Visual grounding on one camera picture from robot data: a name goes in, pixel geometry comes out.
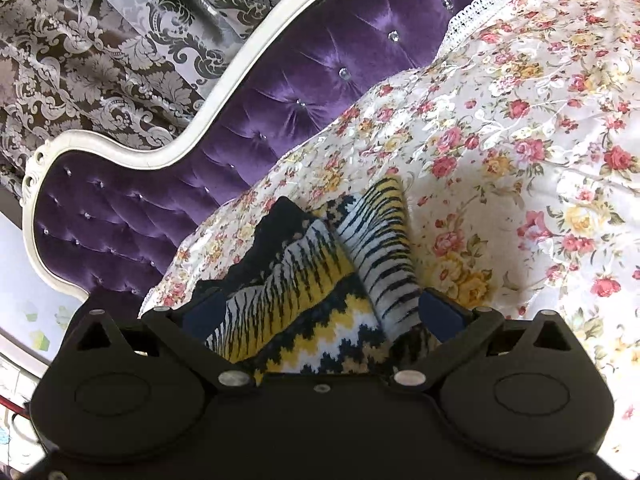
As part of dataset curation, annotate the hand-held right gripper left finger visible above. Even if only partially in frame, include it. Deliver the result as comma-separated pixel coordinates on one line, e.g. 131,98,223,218
64,291,256,392

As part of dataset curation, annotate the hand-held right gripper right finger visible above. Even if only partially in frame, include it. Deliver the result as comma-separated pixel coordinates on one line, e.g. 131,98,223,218
389,288,583,392

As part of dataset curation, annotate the yellow navy white patterned sweater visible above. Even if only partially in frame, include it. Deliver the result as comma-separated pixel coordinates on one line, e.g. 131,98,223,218
192,175,443,377

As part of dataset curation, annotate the floral bedspread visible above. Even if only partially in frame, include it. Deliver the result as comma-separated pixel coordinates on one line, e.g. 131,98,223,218
140,0,640,466

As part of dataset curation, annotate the brown silver damask curtain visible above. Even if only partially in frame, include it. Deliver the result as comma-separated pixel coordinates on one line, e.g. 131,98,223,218
0,0,331,201

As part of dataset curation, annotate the purple tufted headboard white frame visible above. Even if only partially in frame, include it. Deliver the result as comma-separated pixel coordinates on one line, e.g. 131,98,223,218
22,0,511,322

